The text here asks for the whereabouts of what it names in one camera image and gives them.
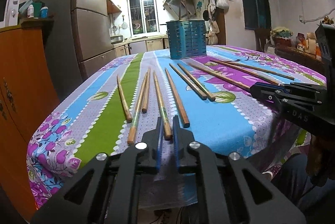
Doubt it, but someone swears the white plastic bag hanging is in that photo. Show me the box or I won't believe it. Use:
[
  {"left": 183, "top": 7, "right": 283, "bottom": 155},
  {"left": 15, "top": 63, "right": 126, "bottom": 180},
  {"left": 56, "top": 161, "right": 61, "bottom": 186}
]
[{"left": 216, "top": 0, "right": 229, "bottom": 9}]

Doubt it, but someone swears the grey refrigerator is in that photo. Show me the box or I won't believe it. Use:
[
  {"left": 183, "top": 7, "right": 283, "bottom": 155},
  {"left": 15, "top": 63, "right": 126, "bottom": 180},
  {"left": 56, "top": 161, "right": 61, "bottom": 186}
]
[{"left": 40, "top": 0, "right": 115, "bottom": 100}]

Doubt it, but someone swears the wooden chopstick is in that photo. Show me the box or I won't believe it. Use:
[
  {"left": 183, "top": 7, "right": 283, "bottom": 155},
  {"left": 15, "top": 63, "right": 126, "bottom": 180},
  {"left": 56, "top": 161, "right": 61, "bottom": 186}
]
[
  {"left": 165, "top": 68, "right": 190, "bottom": 128},
  {"left": 178, "top": 63, "right": 216, "bottom": 101},
  {"left": 169, "top": 64, "right": 207, "bottom": 100},
  {"left": 153, "top": 71, "right": 173, "bottom": 141},
  {"left": 223, "top": 62, "right": 295, "bottom": 80},
  {"left": 141, "top": 68, "right": 151, "bottom": 113},
  {"left": 127, "top": 73, "right": 148, "bottom": 145},
  {"left": 116, "top": 75, "right": 132, "bottom": 123},
  {"left": 188, "top": 63, "right": 250, "bottom": 92},
  {"left": 210, "top": 59, "right": 279, "bottom": 85}
]

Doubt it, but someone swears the white medicine bottle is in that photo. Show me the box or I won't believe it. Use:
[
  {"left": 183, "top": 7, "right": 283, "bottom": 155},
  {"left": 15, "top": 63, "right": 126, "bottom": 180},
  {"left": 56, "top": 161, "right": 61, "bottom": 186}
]
[{"left": 27, "top": 4, "right": 35, "bottom": 19}]

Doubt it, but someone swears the silver toaster oven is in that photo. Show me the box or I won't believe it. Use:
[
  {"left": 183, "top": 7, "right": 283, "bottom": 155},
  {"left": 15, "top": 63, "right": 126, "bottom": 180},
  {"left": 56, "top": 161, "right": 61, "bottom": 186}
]
[{"left": 110, "top": 35, "right": 124, "bottom": 44}]

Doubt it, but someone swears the green cup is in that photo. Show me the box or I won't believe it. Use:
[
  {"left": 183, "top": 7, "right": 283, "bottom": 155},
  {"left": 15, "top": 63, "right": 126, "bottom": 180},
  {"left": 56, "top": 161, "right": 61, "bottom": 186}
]
[{"left": 32, "top": 2, "right": 43, "bottom": 18}]

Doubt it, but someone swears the range hood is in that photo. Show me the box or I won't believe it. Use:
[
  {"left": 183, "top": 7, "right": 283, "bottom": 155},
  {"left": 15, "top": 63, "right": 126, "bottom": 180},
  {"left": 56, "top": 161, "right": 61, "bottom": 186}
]
[{"left": 163, "top": 0, "right": 196, "bottom": 20}]

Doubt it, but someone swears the orange wooden cabinet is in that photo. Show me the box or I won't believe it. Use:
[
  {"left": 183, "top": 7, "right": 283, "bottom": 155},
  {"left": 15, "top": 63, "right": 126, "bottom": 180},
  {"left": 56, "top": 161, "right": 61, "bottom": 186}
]
[{"left": 1, "top": 19, "right": 59, "bottom": 221}]

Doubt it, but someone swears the wooden chair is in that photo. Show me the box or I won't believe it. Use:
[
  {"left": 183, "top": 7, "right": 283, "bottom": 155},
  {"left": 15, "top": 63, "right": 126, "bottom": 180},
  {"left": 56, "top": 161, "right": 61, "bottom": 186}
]
[{"left": 254, "top": 28, "right": 270, "bottom": 52}]

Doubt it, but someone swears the floral striped tablecloth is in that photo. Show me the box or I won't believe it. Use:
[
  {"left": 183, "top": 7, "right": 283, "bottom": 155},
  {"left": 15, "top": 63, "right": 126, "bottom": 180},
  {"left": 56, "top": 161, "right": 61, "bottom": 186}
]
[{"left": 27, "top": 46, "right": 326, "bottom": 207}]

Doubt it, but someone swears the kitchen window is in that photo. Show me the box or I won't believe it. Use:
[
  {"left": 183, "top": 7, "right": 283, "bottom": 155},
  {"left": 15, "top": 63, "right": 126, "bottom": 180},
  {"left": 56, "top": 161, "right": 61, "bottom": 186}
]
[{"left": 127, "top": 0, "right": 159, "bottom": 36}]

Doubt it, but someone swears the covered pot on table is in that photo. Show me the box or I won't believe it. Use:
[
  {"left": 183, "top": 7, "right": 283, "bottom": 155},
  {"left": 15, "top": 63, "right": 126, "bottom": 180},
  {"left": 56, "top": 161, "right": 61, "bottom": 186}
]
[{"left": 270, "top": 26, "right": 293, "bottom": 46}]

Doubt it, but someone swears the white microwave oven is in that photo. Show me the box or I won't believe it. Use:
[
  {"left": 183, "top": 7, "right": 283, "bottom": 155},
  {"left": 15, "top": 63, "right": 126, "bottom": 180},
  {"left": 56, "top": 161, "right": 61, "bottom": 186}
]
[{"left": 0, "top": 0, "right": 20, "bottom": 28}]

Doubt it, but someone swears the blue perforated utensil holder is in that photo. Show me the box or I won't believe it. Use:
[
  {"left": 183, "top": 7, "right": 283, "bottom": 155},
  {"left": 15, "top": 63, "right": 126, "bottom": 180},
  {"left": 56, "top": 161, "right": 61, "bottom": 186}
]
[{"left": 166, "top": 20, "right": 207, "bottom": 60}]

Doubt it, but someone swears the dark wooden side table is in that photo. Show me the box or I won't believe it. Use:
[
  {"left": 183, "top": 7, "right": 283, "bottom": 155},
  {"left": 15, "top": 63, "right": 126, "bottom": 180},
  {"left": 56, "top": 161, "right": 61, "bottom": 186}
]
[{"left": 265, "top": 44, "right": 325, "bottom": 76}]

